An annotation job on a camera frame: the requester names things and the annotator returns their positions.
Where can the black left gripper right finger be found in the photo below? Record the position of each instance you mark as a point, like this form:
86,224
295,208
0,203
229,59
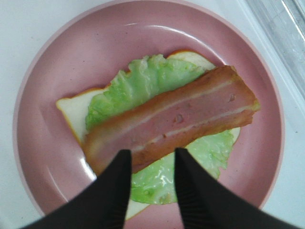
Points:
204,203

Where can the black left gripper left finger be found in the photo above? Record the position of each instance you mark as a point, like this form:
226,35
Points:
102,205

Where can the green lettuce leaf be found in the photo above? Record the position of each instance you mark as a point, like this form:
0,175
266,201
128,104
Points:
143,81

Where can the bread slice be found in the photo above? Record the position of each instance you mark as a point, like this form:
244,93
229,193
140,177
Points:
74,109

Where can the bacon strip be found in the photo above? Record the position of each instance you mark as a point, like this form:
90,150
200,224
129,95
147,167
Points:
217,101

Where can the pink round plate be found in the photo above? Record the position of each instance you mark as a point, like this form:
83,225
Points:
115,58

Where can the clear right plastic container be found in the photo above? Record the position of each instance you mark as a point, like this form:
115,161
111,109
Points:
283,22

